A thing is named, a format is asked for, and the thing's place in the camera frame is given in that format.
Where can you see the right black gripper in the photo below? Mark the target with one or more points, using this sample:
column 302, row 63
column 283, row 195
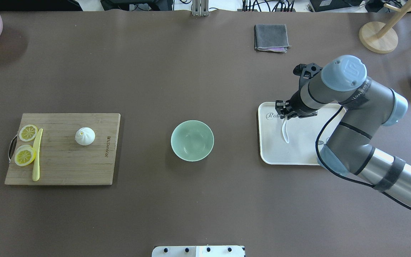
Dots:
column 297, row 105

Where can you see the white ceramic spoon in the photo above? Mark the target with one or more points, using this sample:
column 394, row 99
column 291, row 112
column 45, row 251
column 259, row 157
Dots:
column 284, row 130

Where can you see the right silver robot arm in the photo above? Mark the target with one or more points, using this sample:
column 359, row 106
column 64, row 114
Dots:
column 368, row 105

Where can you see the light green ceramic bowl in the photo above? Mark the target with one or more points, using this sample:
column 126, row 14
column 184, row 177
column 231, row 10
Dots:
column 192, row 140

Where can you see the white steamed bun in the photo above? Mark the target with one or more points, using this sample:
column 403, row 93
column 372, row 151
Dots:
column 85, row 136

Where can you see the cream rabbit serving tray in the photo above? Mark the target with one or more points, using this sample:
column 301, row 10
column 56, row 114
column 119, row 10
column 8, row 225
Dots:
column 302, row 133

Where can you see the folded grey cloth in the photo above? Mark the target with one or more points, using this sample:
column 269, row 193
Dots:
column 271, row 38

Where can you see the wooden stand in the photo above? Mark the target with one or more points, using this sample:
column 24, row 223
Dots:
column 380, row 37

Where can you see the lemon slice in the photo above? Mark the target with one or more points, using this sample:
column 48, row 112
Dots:
column 28, row 133

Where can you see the yellow plastic knife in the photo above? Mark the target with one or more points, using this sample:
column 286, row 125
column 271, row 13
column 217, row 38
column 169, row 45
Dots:
column 36, row 162

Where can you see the stacked lemon slices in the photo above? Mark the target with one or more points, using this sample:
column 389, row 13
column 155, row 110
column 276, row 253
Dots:
column 24, row 155

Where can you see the aluminium frame post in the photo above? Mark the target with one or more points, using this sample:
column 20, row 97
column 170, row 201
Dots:
column 200, row 8

